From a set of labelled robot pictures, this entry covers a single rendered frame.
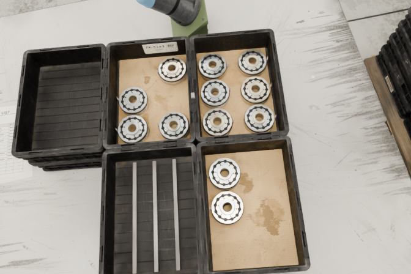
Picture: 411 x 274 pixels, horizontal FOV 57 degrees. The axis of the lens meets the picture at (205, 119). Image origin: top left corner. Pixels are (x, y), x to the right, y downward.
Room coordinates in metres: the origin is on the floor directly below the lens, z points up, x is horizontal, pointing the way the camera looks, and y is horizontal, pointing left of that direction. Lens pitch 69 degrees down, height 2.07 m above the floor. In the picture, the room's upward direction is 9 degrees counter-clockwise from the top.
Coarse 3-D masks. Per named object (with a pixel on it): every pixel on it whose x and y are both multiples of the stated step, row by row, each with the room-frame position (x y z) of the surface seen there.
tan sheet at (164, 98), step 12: (120, 60) 0.77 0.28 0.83; (132, 60) 0.76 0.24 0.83; (144, 60) 0.76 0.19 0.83; (156, 60) 0.75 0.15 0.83; (120, 72) 0.72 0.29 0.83; (132, 72) 0.71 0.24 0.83; (144, 72) 0.70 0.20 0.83; (156, 72) 0.70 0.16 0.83; (120, 84) 0.67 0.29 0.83; (132, 84) 0.66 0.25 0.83; (144, 84) 0.65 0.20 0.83; (156, 84) 0.65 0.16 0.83; (168, 84) 0.64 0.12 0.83; (180, 84) 0.63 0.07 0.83; (156, 96) 0.60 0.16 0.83; (168, 96) 0.59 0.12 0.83; (180, 96) 0.58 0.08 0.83; (120, 108) 0.57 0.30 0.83; (156, 108) 0.55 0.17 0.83; (168, 108) 0.54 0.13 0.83; (180, 108) 0.54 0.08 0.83; (120, 120) 0.52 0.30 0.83; (156, 120) 0.50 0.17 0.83; (156, 132) 0.46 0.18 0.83
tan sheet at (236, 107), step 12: (264, 48) 0.73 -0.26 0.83; (228, 60) 0.70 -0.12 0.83; (228, 72) 0.65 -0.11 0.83; (264, 72) 0.63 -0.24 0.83; (228, 84) 0.60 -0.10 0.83; (240, 84) 0.59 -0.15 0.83; (240, 96) 0.55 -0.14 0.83; (204, 108) 0.52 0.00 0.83; (228, 108) 0.51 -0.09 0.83; (240, 108) 0.50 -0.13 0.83; (240, 120) 0.46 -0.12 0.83; (204, 132) 0.43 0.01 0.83; (240, 132) 0.41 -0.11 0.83
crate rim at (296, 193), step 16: (208, 144) 0.36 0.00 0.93; (224, 144) 0.35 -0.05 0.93; (288, 144) 0.32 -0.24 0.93; (304, 224) 0.07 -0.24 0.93; (304, 240) 0.03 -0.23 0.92; (304, 256) -0.01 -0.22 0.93; (208, 272) -0.02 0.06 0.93; (224, 272) -0.02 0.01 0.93; (240, 272) -0.03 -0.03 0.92; (256, 272) -0.03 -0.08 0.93; (272, 272) -0.04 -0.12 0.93
